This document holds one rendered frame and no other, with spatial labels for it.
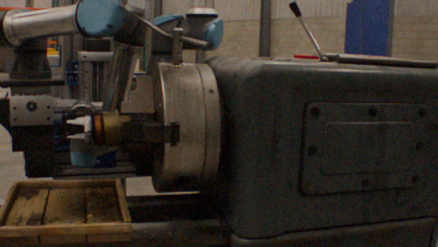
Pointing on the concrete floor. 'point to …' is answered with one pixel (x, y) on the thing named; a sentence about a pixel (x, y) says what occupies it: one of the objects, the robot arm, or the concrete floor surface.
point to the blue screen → (369, 27)
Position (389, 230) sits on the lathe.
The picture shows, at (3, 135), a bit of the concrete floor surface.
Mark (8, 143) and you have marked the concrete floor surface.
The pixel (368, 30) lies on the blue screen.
